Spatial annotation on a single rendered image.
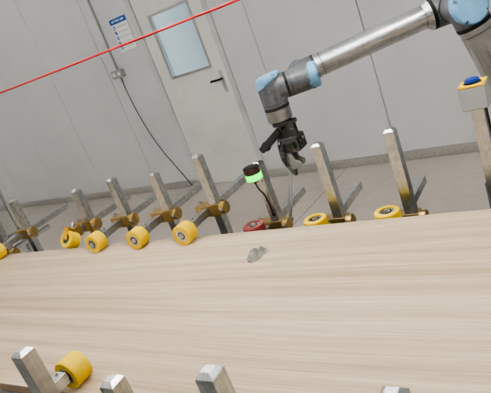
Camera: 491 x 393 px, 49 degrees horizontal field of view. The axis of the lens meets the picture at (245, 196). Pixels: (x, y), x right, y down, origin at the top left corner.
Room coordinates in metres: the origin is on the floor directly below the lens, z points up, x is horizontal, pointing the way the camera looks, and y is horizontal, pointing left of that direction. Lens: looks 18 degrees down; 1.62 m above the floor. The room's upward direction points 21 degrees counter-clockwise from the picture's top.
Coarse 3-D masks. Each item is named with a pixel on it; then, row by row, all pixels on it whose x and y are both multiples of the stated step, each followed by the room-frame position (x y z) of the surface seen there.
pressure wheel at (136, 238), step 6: (132, 228) 2.07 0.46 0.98; (138, 228) 2.06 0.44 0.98; (144, 228) 2.07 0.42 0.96; (126, 234) 2.06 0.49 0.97; (132, 234) 2.04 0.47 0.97; (138, 234) 2.03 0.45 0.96; (144, 234) 2.05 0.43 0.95; (126, 240) 2.07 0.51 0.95; (132, 240) 2.04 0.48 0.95; (138, 240) 2.03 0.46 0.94; (144, 240) 2.04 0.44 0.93; (132, 246) 2.06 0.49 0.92; (138, 246) 2.04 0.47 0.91
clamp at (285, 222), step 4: (284, 216) 1.89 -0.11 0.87; (264, 220) 1.93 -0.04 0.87; (268, 220) 1.91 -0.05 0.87; (280, 220) 1.87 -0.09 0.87; (284, 220) 1.86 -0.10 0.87; (288, 220) 1.87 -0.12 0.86; (268, 224) 1.89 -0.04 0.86; (272, 224) 1.88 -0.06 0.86; (276, 224) 1.87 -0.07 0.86; (280, 224) 1.86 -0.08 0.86; (284, 224) 1.85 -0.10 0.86; (288, 224) 1.86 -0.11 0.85; (292, 224) 1.88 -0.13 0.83; (272, 228) 1.88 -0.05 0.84; (276, 228) 1.88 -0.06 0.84
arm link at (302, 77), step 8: (296, 64) 1.94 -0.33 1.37; (304, 64) 1.87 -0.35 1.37; (312, 64) 1.85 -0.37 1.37; (288, 72) 1.86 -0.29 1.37; (296, 72) 1.85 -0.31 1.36; (304, 72) 1.84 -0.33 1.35; (312, 72) 1.83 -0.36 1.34; (288, 80) 1.84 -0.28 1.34; (296, 80) 1.84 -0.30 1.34; (304, 80) 1.83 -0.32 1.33; (312, 80) 1.83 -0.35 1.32; (320, 80) 1.84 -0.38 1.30; (288, 88) 1.84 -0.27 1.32; (296, 88) 1.84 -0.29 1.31; (304, 88) 1.85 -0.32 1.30; (312, 88) 1.86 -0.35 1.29
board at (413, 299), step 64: (64, 256) 2.31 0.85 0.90; (128, 256) 2.01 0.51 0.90; (192, 256) 1.77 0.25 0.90; (320, 256) 1.42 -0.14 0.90; (384, 256) 1.29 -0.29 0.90; (448, 256) 1.18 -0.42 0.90; (0, 320) 1.85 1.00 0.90; (64, 320) 1.64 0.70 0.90; (128, 320) 1.48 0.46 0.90; (192, 320) 1.33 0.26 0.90; (256, 320) 1.21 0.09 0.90; (320, 320) 1.11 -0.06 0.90; (384, 320) 1.02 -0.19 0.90; (448, 320) 0.94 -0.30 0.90; (0, 384) 1.40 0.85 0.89; (192, 384) 1.06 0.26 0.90; (256, 384) 0.97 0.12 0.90; (320, 384) 0.90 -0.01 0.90; (384, 384) 0.84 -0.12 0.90; (448, 384) 0.78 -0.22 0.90
